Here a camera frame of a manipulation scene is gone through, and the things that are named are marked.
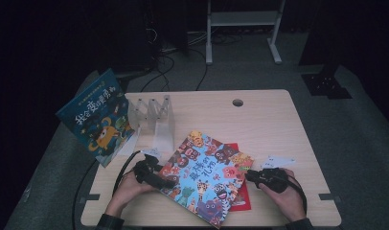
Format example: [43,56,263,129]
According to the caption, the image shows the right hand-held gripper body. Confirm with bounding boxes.
[257,154,296,194]

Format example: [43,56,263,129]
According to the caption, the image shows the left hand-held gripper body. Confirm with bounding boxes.
[133,148,164,184]

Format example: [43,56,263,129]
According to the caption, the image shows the light blue animals picture book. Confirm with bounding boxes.
[156,129,255,230]

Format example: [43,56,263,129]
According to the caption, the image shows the clear folding book rack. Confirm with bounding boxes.
[117,94,177,155]

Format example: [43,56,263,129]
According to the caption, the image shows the blue monster picture book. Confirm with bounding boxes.
[55,67,136,169]

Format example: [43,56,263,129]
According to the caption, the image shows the person's right hand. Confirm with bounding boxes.
[259,168,308,223]

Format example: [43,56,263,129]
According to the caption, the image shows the person's left hand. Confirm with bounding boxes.
[104,171,159,219]

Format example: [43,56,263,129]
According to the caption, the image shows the red picture book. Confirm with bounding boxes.
[225,142,252,213]

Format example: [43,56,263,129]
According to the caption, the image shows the dark tape strip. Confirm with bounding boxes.
[79,193,102,205]
[319,193,341,202]

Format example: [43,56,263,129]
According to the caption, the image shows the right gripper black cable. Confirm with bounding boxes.
[286,173,309,216]

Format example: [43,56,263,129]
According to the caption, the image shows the black cable beside table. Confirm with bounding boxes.
[71,158,100,230]

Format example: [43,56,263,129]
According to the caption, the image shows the black floor cables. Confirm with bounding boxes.
[139,28,244,94]

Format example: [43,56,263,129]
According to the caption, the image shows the white metal stand frame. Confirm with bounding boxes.
[205,0,287,66]

